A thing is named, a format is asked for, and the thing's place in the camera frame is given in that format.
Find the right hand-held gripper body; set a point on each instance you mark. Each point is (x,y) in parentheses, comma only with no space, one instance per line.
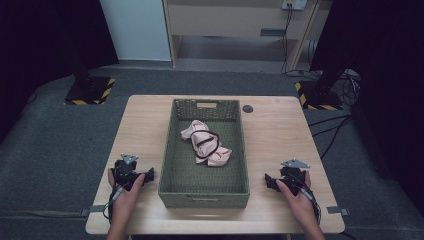
(293,178)

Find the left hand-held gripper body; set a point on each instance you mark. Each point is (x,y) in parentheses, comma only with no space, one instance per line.
(125,171)

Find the green woven basket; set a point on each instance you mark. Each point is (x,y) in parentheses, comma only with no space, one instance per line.
(186,180)

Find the person's right hand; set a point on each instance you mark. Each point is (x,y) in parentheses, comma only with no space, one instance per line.
(301,205)

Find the person's left hand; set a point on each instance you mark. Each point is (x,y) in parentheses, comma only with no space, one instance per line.
(125,201)

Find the black round table grommet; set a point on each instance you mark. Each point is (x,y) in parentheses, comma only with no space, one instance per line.
(247,108)

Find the black stand with striped base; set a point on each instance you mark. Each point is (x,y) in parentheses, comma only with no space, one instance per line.
(320,98)
(88,91)

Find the dark curtain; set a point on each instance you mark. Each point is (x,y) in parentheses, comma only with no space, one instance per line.
(393,83)
(40,50)

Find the white power strip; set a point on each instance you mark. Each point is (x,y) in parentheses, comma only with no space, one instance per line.
(295,4)

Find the grey table bracket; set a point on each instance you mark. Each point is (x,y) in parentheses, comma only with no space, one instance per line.
(95,209)
(337,210)

